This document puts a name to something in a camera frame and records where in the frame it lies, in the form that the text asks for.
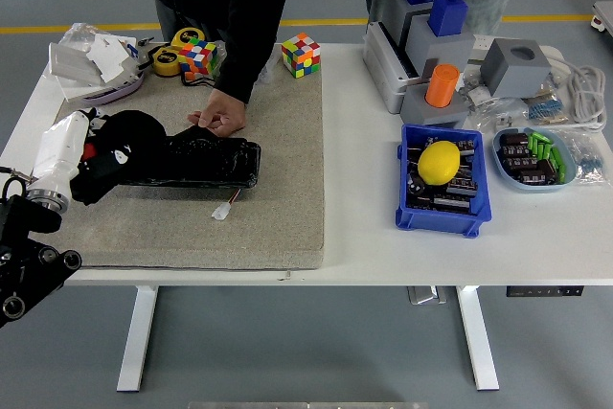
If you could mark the person's left forearm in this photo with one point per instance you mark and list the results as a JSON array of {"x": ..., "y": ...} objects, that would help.
[{"x": 244, "y": 59}]

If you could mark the blue plastic bin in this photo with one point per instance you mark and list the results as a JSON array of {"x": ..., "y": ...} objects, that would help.
[{"x": 431, "y": 222}]

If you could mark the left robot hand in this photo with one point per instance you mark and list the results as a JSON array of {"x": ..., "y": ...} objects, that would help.
[{"x": 60, "y": 150}]

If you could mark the white cart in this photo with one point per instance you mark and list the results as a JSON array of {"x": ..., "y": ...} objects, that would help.
[{"x": 604, "y": 16}]

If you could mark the bag of blue resistors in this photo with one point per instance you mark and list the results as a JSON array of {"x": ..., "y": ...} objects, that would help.
[
  {"x": 546, "y": 109},
  {"x": 589, "y": 160}
]

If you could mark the yellow tape measure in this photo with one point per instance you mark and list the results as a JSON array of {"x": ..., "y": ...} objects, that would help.
[
  {"x": 165, "y": 61},
  {"x": 187, "y": 38}
]

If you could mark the orange cylinder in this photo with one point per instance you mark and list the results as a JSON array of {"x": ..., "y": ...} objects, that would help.
[{"x": 441, "y": 85}]

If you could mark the white power strip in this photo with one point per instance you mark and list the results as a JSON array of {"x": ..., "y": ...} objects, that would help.
[{"x": 481, "y": 42}]

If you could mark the grey holder block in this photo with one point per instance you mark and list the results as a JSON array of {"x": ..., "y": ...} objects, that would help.
[
  {"x": 431, "y": 117},
  {"x": 445, "y": 52},
  {"x": 395, "y": 11}
]

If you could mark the small bag of white parts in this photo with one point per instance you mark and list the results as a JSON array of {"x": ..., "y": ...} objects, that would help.
[{"x": 476, "y": 93}]

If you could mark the black capacitor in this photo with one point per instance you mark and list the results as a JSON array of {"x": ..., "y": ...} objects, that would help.
[
  {"x": 463, "y": 187},
  {"x": 452, "y": 202},
  {"x": 415, "y": 186},
  {"x": 465, "y": 146}
]

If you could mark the purple tray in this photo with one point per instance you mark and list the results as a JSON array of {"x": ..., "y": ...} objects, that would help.
[{"x": 120, "y": 92}]

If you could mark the white table leg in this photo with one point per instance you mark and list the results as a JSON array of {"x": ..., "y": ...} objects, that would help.
[
  {"x": 476, "y": 342},
  {"x": 136, "y": 342}
]

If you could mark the light blue dish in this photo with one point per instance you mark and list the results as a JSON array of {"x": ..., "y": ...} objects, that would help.
[{"x": 507, "y": 179}]

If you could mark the metal bracket under table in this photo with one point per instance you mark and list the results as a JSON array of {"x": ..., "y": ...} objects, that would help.
[{"x": 424, "y": 295}]

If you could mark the grey cube with round hole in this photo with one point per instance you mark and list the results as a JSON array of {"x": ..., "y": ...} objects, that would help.
[{"x": 507, "y": 76}]

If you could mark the clear plastic bag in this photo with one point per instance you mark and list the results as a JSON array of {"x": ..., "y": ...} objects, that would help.
[{"x": 76, "y": 33}]

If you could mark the brown capacitor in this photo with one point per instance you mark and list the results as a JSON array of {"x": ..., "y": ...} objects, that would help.
[
  {"x": 518, "y": 163},
  {"x": 513, "y": 139},
  {"x": 513, "y": 151}
]

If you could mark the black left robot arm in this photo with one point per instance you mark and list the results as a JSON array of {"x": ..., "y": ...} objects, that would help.
[{"x": 29, "y": 260}]

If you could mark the black table control panel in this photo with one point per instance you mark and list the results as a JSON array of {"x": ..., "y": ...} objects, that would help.
[{"x": 546, "y": 291}]

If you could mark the grey-brown mat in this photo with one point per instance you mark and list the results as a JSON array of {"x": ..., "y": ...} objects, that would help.
[{"x": 268, "y": 165}]

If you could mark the clear bag of metal nuts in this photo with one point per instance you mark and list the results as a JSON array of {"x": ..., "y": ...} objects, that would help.
[{"x": 268, "y": 74}]

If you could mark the light grey enclosure box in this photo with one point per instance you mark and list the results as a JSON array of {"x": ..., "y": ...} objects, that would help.
[{"x": 378, "y": 64}]

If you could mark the black rag with red patch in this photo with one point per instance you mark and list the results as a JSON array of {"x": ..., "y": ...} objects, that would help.
[{"x": 139, "y": 133}]

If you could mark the green cylindrical battery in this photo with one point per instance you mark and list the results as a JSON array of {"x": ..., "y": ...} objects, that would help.
[
  {"x": 539, "y": 137},
  {"x": 558, "y": 165}
]

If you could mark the white flat plate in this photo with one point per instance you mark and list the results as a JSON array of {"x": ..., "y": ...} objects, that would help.
[{"x": 79, "y": 93}]

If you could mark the yellow lemon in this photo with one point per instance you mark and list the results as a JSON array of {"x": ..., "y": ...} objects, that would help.
[{"x": 438, "y": 162}]

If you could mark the clear bag with plug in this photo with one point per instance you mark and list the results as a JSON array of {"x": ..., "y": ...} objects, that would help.
[{"x": 498, "y": 114}]

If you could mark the person's left hand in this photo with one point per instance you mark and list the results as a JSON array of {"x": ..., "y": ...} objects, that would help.
[{"x": 225, "y": 114}]

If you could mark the multicolour puzzle cube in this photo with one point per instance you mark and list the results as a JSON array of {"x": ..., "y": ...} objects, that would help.
[
  {"x": 301, "y": 55},
  {"x": 198, "y": 58}
]

